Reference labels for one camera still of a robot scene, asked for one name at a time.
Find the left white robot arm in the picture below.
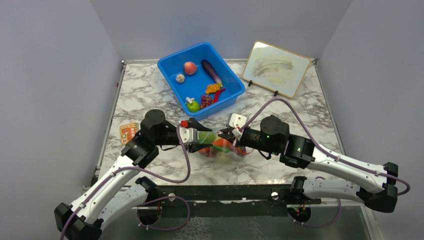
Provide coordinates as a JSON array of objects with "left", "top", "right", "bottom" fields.
[{"left": 54, "top": 109, "right": 211, "bottom": 240}]

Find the purple eggplant toy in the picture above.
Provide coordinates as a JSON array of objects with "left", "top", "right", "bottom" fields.
[{"left": 201, "top": 59, "right": 223, "bottom": 88}]

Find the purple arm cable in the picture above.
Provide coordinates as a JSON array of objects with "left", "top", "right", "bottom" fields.
[
  {"left": 240, "top": 97, "right": 412, "bottom": 196},
  {"left": 59, "top": 123, "right": 192, "bottom": 240}
]

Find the orange card tile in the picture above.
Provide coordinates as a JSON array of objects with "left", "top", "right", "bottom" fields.
[{"left": 119, "top": 122, "right": 139, "bottom": 145}]

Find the white garlic toy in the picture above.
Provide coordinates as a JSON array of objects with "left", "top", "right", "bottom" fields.
[{"left": 175, "top": 73, "right": 185, "bottom": 84}]

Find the clear zip bag orange zipper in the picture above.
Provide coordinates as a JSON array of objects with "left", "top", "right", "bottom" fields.
[{"left": 197, "top": 127, "right": 254, "bottom": 163}]

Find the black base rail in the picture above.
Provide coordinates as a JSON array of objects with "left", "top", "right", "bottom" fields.
[{"left": 136, "top": 184, "right": 322, "bottom": 220}]

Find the gold framed whiteboard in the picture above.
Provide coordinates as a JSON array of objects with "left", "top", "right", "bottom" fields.
[{"left": 241, "top": 40, "right": 312, "bottom": 98}]

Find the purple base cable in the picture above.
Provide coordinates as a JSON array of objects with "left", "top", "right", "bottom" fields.
[
  {"left": 136, "top": 194, "right": 191, "bottom": 232},
  {"left": 287, "top": 198, "right": 344, "bottom": 229}
]

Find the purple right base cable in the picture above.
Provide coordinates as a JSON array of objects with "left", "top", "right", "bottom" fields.
[{"left": 287, "top": 198, "right": 344, "bottom": 229}]

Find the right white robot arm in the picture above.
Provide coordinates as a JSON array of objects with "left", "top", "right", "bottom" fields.
[{"left": 218, "top": 113, "right": 399, "bottom": 213}]

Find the red chili toy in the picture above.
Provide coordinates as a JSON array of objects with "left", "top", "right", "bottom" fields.
[{"left": 213, "top": 88, "right": 226, "bottom": 103}]

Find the blue plastic bin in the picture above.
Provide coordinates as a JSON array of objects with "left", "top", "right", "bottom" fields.
[{"left": 157, "top": 42, "right": 245, "bottom": 121}]

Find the orange carrot toy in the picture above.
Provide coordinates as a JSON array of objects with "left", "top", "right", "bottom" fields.
[{"left": 198, "top": 138, "right": 231, "bottom": 158}]

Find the small orange pepper toy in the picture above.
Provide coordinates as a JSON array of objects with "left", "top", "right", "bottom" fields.
[{"left": 205, "top": 83, "right": 221, "bottom": 95}]

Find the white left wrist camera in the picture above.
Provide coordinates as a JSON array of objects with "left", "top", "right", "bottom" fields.
[{"left": 178, "top": 120, "right": 198, "bottom": 145}]

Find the white mushroom toy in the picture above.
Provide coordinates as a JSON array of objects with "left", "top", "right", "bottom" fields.
[{"left": 185, "top": 97, "right": 195, "bottom": 105}]

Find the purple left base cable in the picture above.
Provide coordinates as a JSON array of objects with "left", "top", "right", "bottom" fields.
[{"left": 136, "top": 194, "right": 191, "bottom": 232}]

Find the peach toy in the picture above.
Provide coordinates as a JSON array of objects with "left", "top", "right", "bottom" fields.
[{"left": 183, "top": 61, "right": 198, "bottom": 76}]

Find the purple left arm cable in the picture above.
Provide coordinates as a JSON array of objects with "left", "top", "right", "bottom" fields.
[{"left": 59, "top": 123, "right": 192, "bottom": 240}]

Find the red grapes toy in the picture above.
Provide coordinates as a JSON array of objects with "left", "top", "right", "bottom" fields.
[{"left": 199, "top": 95, "right": 214, "bottom": 109}]

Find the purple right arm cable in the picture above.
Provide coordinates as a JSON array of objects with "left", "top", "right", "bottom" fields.
[{"left": 240, "top": 97, "right": 412, "bottom": 196}]

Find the green artichoke toy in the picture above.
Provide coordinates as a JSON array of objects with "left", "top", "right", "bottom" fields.
[{"left": 197, "top": 131, "right": 216, "bottom": 144}]

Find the green lime toy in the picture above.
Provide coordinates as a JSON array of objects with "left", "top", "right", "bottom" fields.
[{"left": 186, "top": 100, "right": 201, "bottom": 113}]

